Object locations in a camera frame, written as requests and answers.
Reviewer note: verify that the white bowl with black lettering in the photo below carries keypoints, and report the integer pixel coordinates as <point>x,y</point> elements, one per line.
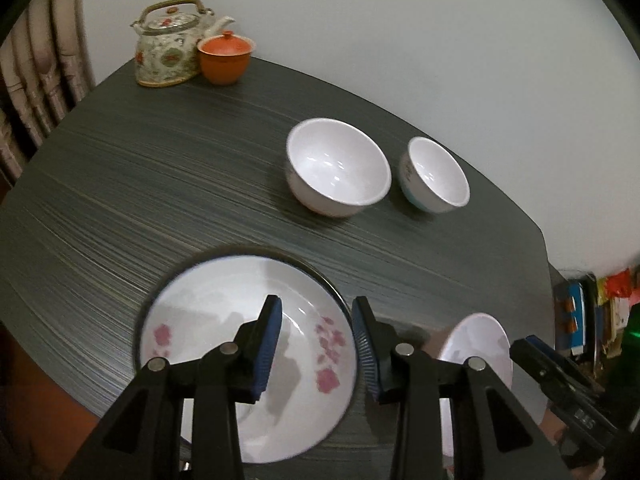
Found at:
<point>335,169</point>

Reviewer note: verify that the orange lidded clay cup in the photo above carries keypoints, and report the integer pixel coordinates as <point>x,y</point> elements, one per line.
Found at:
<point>224,58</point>

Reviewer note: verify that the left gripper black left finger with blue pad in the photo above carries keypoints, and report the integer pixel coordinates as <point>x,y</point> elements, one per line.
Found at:
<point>178,421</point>

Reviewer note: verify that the floral ceramic teapot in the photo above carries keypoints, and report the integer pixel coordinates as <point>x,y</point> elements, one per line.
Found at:
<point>168,36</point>

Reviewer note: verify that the blue orange package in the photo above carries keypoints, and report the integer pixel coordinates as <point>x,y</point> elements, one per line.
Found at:
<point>571,303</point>

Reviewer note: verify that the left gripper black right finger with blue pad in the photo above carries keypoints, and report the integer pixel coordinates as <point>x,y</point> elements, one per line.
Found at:
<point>454,420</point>

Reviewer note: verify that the wooden chair back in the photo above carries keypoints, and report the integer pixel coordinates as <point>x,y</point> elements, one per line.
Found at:
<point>45,73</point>

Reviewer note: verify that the white bowl pink flowers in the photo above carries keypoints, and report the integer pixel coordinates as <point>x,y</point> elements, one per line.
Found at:
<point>225,289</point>

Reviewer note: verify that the small white teal bowl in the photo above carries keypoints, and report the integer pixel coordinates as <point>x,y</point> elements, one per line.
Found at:
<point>430,177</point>

